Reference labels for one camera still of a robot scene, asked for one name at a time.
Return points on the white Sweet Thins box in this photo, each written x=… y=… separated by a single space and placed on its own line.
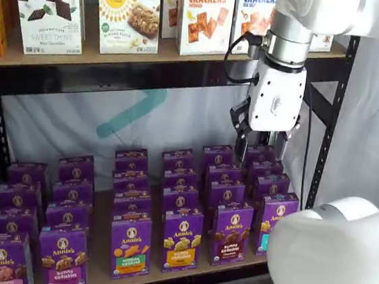
x=45 y=32

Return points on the purple box pink patch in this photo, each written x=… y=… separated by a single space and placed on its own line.
x=11 y=223
x=28 y=176
x=1 y=258
x=17 y=198

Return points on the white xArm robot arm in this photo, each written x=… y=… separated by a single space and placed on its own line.
x=326 y=258

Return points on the blue pretzel crackers box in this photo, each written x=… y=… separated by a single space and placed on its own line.
x=251 y=6

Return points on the black metal shelf rack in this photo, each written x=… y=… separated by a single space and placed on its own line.
x=114 y=85

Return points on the purple box brown patch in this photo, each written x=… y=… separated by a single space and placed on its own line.
x=217 y=156
x=230 y=238
x=226 y=195
x=223 y=175

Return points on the wooden shelf board crackers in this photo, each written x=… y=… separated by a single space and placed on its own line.
x=165 y=53

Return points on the wooden shelf board purple boxes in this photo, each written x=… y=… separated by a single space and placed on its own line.
x=98 y=247

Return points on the purple box teal patch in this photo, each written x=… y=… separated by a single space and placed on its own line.
x=266 y=168
x=273 y=186
x=259 y=154
x=269 y=225

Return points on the purple box orange patch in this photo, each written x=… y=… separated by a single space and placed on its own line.
x=180 y=200
x=178 y=161
x=181 y=243
x=179 y=181

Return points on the Simple Mills bar box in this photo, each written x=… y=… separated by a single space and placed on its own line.
x=127 y=27

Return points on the white backdrop sheet teal mark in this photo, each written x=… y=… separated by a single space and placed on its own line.
x=59 y=125

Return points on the purple box green patch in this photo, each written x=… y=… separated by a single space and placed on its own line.
x=130 y=247
x=132 y=200
x=130 y=181
x=131 y=161
x=132 y=213

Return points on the purple box magenta patch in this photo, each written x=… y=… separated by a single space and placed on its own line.
x=66 y=217
x=62 y=257
x=72 y=192
x=76 y=171

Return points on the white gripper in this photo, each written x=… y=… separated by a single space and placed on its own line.
x=275 y=97

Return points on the orange pretzel crackers box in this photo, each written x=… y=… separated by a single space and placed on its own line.
x=169 y=7
x=205 y=21

